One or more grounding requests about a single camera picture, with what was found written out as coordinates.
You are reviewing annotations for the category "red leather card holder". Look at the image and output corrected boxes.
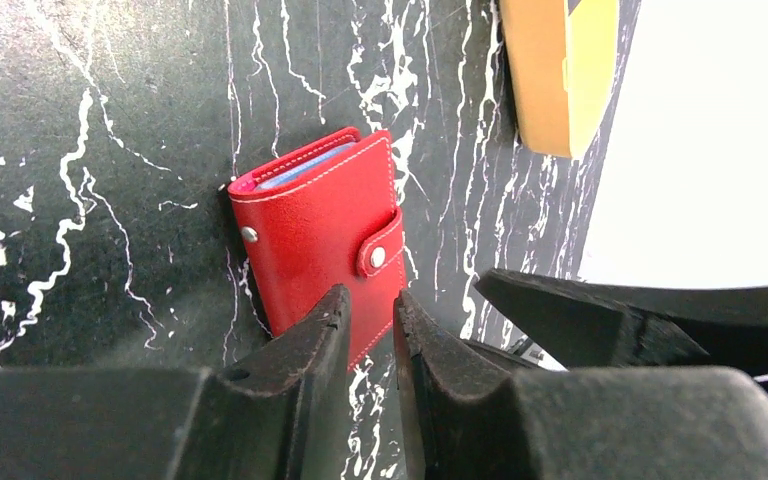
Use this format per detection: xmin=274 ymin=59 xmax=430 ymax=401
xmin=227 ymin=127 xmax=407 ymax=368

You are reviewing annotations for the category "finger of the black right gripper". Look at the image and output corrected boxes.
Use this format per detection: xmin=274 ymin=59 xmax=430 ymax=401
xmin=462 ymin=339 xmax=540 ymax=371
xmin=475 ymin=269 xmax=768 ymax=376

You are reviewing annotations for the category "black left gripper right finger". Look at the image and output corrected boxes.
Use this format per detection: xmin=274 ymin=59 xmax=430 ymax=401
xmin=393 ymin=292 xmax=768 ymax=479

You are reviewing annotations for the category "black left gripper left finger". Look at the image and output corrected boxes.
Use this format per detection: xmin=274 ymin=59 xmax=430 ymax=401
xmin=0 ymin=285 xmax=351 ymax=479

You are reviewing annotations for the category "yellow oval tray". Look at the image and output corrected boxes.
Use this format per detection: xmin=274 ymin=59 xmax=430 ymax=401
xmin=499 ymin=0 xmax=619 ymax=158

